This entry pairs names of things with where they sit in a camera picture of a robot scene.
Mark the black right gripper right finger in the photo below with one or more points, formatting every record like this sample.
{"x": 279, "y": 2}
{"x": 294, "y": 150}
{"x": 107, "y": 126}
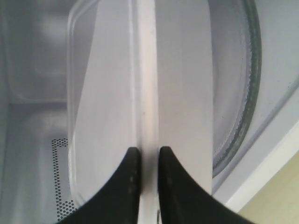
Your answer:
{"x": 182, "y": 200}

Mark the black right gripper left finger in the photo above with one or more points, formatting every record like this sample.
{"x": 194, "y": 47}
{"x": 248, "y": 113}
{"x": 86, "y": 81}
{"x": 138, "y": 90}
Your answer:
{"x": 117, "y": 202}

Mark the clear plastic food container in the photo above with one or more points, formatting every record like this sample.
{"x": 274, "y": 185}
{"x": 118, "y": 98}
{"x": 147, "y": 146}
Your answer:
{"x": 139, "y": 74}

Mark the white microwave oven body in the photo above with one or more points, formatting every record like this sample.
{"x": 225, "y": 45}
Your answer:
{"x": 34, "y": 145}

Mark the glass turntable plate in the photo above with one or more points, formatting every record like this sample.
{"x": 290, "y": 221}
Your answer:
{"x": 237, "y": 60}

